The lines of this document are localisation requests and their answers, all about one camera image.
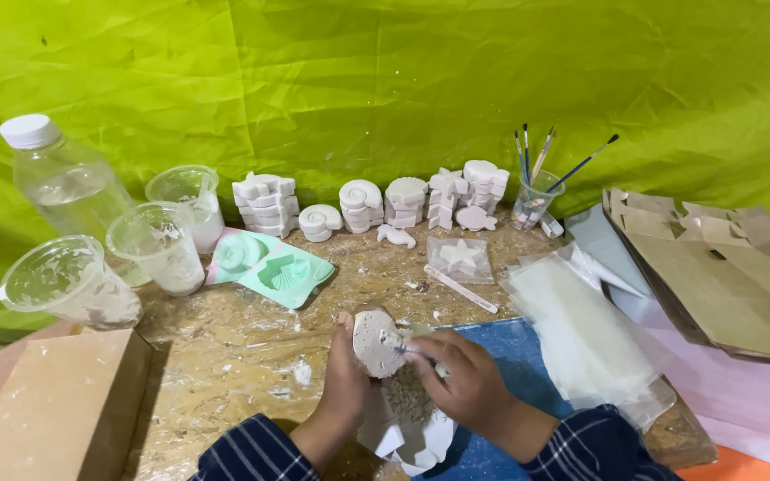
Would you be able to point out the person's right hand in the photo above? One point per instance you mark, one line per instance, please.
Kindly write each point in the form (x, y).
(472, 387)

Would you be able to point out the person's left hand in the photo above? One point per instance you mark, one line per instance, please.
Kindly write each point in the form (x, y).
(345, 387)

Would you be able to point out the person's right fingers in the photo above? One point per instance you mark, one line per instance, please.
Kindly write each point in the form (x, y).
(430, 361)

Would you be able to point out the plaster-coated scraping tool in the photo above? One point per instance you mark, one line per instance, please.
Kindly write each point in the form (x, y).
(398, 342)

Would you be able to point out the rough grey plaster cast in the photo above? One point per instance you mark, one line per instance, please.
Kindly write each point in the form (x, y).
(377, 344)

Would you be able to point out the heap of plaster dust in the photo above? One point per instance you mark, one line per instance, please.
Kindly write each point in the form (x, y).
(412, 397)

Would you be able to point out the white stirring stick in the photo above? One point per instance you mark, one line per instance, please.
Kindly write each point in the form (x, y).
(458, 288)

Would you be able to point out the white sheet under plaster dust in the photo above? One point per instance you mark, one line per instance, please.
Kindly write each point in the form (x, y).
(425, 444)

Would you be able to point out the blue mat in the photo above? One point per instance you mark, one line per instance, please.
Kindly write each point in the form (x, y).
(518, 361)

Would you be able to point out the bagged starfish plaster cast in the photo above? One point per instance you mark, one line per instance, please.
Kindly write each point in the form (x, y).
(460, 257)

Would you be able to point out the single seahorse plaster cast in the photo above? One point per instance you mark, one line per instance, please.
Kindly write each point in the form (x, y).
(397, 235)

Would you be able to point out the single fish plaster cast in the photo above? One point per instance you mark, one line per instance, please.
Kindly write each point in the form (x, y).
(476, 218)

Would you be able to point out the stack of clear plastic bags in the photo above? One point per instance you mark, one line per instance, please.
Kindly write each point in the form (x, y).
(579, 334)

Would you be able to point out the stack of scallop plaster casts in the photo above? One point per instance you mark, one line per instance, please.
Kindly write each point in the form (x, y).
(405, 200)

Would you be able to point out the stack of starfish plaster casts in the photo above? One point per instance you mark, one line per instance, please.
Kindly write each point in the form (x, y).
(446, 197)

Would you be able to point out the teal scallop shell mould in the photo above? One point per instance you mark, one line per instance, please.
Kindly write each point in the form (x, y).
(288, 274)

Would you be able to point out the stack of spiral shell casts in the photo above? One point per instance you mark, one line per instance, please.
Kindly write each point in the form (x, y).
(361, 204)

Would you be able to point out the small clear vial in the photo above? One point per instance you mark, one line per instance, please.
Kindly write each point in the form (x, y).
(552, 226)

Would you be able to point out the stack of fish plaster casts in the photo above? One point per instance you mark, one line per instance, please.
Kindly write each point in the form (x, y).
(486, 184)

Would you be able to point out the clear cup holding brushes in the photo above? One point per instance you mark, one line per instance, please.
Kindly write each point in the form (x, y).
(535, 204)

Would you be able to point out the white paper cone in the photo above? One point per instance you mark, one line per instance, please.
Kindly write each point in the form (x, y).
(609, 274)

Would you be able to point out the pale blue paper sheet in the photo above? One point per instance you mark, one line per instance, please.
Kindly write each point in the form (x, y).
(592, 237)

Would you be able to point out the pink spiral shell mould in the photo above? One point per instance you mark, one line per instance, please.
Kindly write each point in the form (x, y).
(238, 254)

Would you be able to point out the stack of seahorse plaster casts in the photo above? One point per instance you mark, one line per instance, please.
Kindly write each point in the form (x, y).
(266, 204)

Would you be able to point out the green cloth backdrop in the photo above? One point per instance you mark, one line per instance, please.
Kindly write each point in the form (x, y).
(385, 80)

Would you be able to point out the clear plastic cup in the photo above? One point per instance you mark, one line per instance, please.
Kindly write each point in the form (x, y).
(71, 287)
(161, 250)
(191, 200)

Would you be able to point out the pile of flat brown cartons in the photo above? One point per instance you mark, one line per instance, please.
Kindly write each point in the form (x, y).
(712, 287)

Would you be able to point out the pink paper sheet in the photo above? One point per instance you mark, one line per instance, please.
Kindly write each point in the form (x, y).
(739, 401)

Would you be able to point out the orange paper sheet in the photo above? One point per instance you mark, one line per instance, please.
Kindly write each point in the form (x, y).
(752, 464)

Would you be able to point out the brown cardboard box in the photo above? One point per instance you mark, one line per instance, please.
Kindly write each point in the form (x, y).
(57, 407)

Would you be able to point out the clear bottle with white cap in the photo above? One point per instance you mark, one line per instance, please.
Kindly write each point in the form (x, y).
(67, 184)

